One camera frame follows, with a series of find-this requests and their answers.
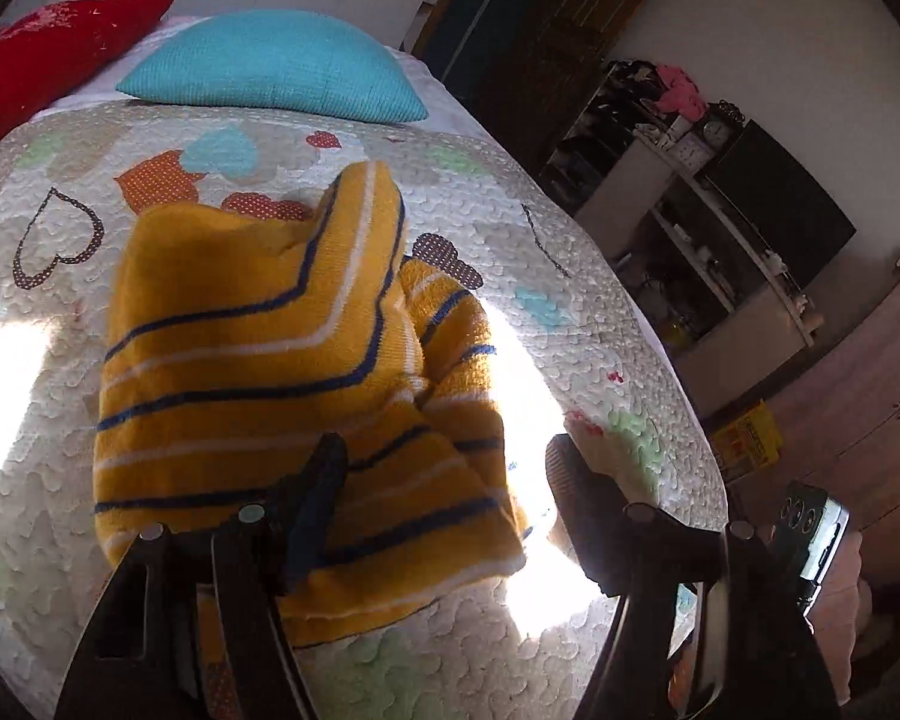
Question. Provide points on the small analog clock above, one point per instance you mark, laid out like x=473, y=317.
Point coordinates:
x=716, y=133

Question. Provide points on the patchwork heart quilt bedspread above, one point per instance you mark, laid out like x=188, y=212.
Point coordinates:
x=573, y=356

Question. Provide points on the dark wooden door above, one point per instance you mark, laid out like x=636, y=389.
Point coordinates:
x=523, y=68

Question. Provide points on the white shelf unit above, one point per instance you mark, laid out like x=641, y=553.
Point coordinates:
x=724, y=306

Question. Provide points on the turquoise knit pillow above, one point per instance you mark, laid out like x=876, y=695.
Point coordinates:
x=279, y=59

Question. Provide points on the black television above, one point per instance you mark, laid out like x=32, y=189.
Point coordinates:
x=790, y=210

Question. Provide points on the wooden dresser drawers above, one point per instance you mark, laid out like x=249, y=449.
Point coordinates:
x=840, y=426

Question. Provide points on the yellow striped knit sweater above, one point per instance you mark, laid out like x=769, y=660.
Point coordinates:
x=236, y=343

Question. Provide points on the long red pillow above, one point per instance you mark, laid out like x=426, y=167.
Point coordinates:
x=58, y=47

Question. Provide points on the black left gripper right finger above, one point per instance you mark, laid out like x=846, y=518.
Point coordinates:
x=626, y=548

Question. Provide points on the pink cloth on shelf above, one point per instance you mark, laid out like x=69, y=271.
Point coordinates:
x=681, y=95

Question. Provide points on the yellow box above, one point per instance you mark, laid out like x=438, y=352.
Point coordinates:
x=748, y=443

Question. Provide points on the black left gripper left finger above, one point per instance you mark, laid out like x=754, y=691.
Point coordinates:
x=269, y=547

